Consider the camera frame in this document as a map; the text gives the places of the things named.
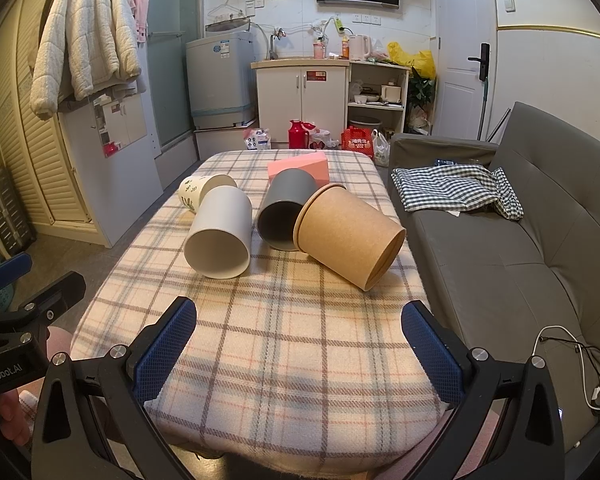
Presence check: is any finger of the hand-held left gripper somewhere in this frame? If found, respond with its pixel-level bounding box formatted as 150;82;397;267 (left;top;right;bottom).
0;271;87;333
0;253;34;306

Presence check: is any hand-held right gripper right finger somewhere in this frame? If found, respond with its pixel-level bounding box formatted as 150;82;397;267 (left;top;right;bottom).
401;300;567;480

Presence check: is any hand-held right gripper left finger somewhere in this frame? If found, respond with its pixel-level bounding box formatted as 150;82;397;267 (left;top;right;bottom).
30;296;201;480

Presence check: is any light grey cup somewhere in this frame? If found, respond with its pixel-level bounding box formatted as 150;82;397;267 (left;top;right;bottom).
183;186;253;280

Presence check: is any brown paper cup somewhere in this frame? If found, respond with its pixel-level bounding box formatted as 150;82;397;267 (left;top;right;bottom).
292;183;407;294

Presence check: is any white leaf print cup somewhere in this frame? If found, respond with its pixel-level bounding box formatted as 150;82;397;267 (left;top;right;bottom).
178;174;238;216

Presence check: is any dark grey cup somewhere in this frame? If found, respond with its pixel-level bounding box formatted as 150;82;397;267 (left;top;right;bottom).
256;168;320;252

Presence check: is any person's left hand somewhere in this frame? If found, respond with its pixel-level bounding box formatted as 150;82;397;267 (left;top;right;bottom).
0;387;37;448

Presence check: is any dark suitcase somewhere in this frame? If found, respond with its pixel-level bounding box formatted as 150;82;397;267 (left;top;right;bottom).
0;164;37;261

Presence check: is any grey sofa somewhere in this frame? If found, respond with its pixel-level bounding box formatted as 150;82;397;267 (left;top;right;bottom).
389;101;600;456

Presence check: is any louvered wardrobe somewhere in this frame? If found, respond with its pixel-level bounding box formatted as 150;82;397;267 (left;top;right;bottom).
0;0;106;246

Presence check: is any plaid blanket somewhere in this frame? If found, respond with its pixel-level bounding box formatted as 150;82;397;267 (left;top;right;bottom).
70;149;448;466

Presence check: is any blue checked cloth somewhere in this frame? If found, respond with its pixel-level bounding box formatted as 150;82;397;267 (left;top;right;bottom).
391;165;524;222

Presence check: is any white plastic bag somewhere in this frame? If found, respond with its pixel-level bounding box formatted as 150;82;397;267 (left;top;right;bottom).
372;130;392;167

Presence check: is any red shopping bag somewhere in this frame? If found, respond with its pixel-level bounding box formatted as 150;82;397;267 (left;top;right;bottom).
341;126;376;153

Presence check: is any pink box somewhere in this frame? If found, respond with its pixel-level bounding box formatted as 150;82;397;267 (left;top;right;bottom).
267;154;329;187

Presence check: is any blue and white packet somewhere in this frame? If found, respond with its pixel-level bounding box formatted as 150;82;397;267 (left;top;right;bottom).
243;127;272;152

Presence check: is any white red print bag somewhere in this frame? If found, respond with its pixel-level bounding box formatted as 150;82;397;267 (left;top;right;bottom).
307;129;340;150

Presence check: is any white quilted jacket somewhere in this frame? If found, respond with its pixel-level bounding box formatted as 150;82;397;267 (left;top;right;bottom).
28;0;143;121

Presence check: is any white open shelf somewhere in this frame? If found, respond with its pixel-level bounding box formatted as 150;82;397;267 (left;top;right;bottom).
346;61;412;136

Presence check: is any glass shower door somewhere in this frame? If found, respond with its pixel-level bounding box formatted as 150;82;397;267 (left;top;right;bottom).
145;0;203;156

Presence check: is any green plant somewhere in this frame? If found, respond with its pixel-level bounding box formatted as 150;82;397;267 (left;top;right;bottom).
409;67;437;111

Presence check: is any grey washing machine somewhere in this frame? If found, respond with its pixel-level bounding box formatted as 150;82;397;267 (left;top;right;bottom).
185;19;257;131

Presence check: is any white sink cabinet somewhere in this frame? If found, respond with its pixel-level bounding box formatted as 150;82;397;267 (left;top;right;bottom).
251;58;351;150

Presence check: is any pink towel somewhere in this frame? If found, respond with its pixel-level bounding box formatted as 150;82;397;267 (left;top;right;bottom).
121;0;151;43

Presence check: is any yellow plastic bag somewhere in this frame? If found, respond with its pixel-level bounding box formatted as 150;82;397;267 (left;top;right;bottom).
387;41;437;80

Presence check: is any white electric kettle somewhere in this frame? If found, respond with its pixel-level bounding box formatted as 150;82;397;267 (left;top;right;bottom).
348;34;372;62

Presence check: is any white door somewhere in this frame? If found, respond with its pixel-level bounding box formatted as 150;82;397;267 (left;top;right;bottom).
434;0;498;141

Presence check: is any white clothes hanger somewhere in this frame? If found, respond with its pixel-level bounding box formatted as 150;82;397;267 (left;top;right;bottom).
207;0;251;23

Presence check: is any metal faucet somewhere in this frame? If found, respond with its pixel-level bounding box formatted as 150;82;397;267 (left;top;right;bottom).
269;27;287;59

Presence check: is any white charging cable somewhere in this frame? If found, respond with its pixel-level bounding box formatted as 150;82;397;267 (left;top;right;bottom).
534;326;600;411

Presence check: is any green mop handle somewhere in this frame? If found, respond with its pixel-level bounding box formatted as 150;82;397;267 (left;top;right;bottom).
477;79;492;141

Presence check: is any black door handle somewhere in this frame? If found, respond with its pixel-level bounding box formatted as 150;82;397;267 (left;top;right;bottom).
467;43;491;82

